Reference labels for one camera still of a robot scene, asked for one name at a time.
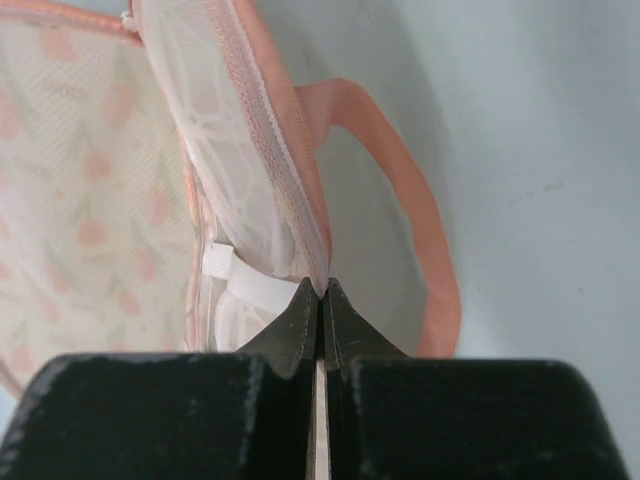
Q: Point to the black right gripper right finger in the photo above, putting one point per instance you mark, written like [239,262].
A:
[391,416]

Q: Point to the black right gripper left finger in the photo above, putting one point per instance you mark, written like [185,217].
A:
[242,415]

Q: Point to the pink tulip mesh laundry bag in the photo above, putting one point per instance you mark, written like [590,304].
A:
[159,183]

